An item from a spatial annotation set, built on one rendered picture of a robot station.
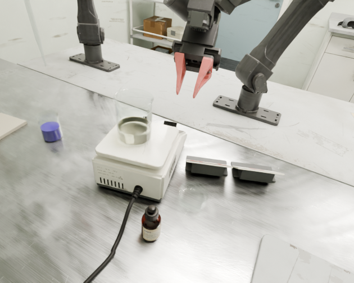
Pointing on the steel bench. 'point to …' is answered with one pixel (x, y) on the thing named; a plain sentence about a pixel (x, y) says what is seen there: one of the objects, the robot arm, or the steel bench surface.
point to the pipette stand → (3, 126)
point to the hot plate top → (156, 158)
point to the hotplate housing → (137, 174)
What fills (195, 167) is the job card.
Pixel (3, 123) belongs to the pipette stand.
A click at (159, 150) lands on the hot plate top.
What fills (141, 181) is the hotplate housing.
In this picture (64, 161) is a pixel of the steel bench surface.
